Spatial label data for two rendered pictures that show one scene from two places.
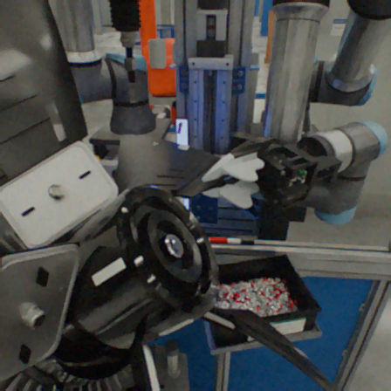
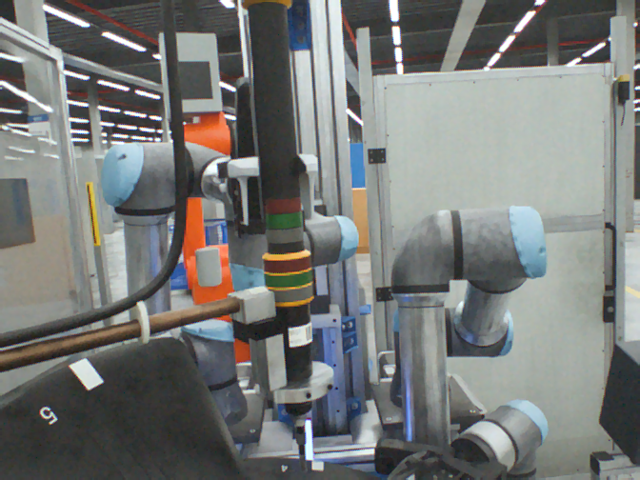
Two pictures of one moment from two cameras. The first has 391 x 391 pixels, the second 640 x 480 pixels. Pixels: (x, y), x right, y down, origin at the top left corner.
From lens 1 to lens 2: 26 cm
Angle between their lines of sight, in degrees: 25
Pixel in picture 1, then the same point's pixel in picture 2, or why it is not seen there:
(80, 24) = (158, 306)
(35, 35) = (195, 410)
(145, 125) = (235, 410)
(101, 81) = not seen: hidden behind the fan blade
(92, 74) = not seen: hidden behind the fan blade
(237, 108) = (351, 366)
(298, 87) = (437, 375)
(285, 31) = (411, 319)
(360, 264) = not seen: outside the picture
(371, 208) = (553, 461)
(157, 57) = (209, 271)
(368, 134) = (525, 421)
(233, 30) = (334, 277)
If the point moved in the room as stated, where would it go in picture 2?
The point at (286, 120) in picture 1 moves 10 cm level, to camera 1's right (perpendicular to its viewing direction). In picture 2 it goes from (431, 413) to (491, 404)
